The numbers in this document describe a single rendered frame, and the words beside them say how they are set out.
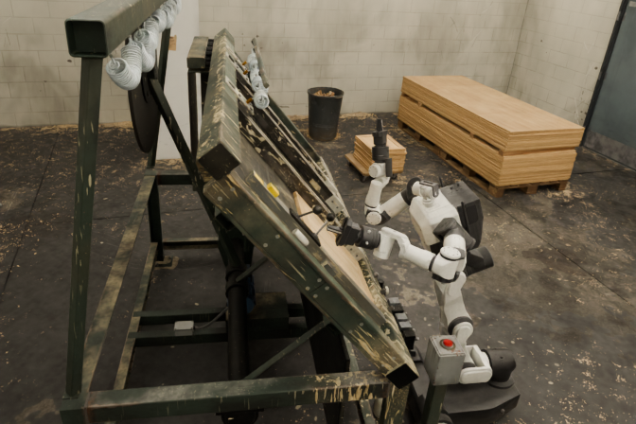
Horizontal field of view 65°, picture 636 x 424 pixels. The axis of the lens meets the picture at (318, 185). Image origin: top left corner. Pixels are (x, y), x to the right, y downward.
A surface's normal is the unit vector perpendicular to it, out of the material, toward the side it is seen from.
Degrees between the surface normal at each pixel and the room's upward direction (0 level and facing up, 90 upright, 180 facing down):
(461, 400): 0
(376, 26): 90
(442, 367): 90
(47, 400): 0
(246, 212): 90
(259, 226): 90
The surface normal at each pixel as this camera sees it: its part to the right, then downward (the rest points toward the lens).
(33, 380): 0.07, -0.90
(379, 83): 0.32, 0.43
